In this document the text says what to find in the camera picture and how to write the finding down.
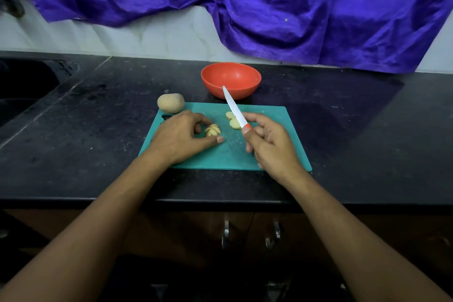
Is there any teal plastic cutting board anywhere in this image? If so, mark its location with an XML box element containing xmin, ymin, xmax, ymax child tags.
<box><xmin>139</xmin><ymin>102</ymin><xmax>313</xmax><ymax>172</ymax></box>

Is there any purple cloth curtain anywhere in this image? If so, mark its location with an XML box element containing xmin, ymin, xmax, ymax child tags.
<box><xmin>3</xmin><ymin>0</ymin><xmax>453</xmax><ymax>74</ymax></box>

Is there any person's left hand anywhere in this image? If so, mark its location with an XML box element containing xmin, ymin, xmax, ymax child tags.
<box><xmin>145</xmin><ymin>110</ymin><xmax>226</xmax><ymax>169</ymax></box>

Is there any whole brown potato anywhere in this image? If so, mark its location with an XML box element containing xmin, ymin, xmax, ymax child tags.
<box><xmin>157</xmin><ymin>93</ymin><xmax>185</xmax><ymax>114</ymax></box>

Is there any metal faucet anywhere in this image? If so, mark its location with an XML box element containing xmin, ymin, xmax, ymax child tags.
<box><xmin>0</xmin><ymin>0</ymin><xmax>25</xmax><ymax>18</ymax></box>

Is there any person's left forearm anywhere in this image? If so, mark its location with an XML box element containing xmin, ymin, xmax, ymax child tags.
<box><xmin>0</xmin><ymin>148</ymin><xmax>171</xmax><ymax>302</ymax></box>

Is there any orange bowl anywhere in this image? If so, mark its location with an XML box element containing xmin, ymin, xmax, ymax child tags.
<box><xmin>201</xmin><ymin>62</ymin><xmax>263</xmax><ymax>100</ymax></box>

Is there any person's right forearm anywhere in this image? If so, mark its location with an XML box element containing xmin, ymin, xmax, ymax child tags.
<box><xmin>283</xmin><ymin>167</ymin><xmax>451</xmax><ymax>302</ymax></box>

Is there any person's right hand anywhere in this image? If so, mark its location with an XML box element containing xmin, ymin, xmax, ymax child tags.
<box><xmin>242</xmin><ymin>113</ymin><xmax>307</xmax><ymax>187</ymax></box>

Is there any dark kitchen sink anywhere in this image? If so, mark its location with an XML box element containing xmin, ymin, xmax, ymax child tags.
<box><xmin>0</xmin><ymin>59</ymin><xmax>79</xmax><ymax>128</ymax></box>

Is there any red-handled kitchen knife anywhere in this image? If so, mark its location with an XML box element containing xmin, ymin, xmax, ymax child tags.
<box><xmin>222</xmin><ymin>86</ymin><xmax>252</xmax><ymax>133</ymax></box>

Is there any metal cabinet handle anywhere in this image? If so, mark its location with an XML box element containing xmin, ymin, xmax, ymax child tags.
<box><xmin>265</xmin><ymin>220</ymin><xmax>282</xmax><ymax>250</ymax></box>
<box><xmin>221</xmin><ymin>219</ymin><xmax>232</xmax><ymax>248</ymax></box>

